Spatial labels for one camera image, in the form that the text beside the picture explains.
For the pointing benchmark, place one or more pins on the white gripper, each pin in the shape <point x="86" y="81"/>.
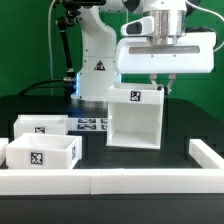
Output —
<point x="193" y="53"/>

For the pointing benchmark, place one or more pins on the white drawer cabinet box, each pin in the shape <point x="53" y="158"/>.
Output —
<point x="135" y="113"/>

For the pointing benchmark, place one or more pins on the white front drawer tray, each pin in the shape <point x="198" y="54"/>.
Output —
<point x="44" y="151"/>

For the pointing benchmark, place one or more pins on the white drawer tray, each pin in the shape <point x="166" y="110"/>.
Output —
<point x="41" y="124"/>
<point x="44" y="151"/>

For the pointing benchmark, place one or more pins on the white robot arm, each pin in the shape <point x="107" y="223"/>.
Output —
<point x="156" y="43"/>

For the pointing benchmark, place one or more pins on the white rear drawer tray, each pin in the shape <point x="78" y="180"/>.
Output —
<point x="41" y="124"/>

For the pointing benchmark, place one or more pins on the paper sheet with markers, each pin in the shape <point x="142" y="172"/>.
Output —
<point x="87" y="124"/>

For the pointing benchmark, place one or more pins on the white fence front right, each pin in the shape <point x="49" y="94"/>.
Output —
<point x="157" y="181"/>

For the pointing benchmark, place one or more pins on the white fence front left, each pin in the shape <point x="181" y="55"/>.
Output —
<point x="44" y="182"/>

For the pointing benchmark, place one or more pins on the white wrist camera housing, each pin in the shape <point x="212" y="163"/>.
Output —
<point x="140" y="27"/>

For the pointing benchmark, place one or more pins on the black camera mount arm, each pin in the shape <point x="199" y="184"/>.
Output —
<point x="72" y="12"/>

